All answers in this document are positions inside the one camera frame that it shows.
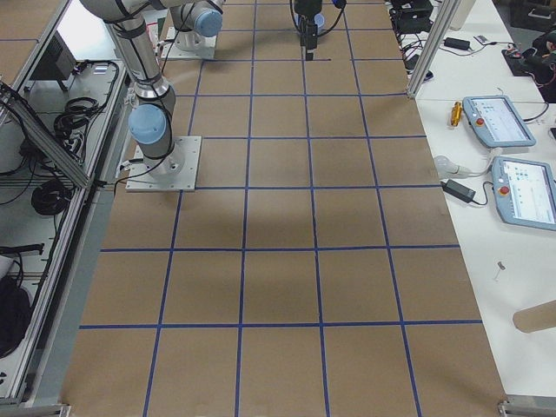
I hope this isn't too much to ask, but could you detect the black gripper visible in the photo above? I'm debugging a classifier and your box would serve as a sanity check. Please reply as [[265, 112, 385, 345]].
[[293, 0, 322, 61]]

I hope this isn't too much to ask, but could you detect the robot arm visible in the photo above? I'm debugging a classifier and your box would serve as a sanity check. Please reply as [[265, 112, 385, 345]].
[[82, 0, 184, 177], [166, 1, 322, 61]]

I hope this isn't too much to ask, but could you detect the yellow tool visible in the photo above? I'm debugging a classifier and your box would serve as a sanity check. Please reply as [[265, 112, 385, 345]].
[[450, 101, 463, 127]]

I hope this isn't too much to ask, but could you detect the far teach pendant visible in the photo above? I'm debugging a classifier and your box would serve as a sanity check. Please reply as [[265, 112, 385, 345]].
[[462, 96, 536, 149]]

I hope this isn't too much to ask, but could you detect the teach pendant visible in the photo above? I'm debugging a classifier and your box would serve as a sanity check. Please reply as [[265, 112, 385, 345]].
[[462, 96, 536, 149], [491, 156, 555, 231]]

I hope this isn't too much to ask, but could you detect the black power adapter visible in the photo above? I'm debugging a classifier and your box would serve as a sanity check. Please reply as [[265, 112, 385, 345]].
[[440, 179, 476, 203]]

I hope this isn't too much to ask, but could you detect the near teach pendant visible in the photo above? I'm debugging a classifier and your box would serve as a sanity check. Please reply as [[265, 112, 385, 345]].
[[491, 156, 555, 231]]

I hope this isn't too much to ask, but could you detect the cardboard tube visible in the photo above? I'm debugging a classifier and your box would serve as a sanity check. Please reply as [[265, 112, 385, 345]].
[[513, 301, 556, 334]]

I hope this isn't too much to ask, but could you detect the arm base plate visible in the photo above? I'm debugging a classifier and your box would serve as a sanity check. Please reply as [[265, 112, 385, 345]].
[[125, 136, 202, 193], [160, 26, 217, 60]]

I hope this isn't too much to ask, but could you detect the aluminium frame post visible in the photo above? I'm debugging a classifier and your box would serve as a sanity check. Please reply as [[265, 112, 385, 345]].
[[407, 0, 460, 99]]

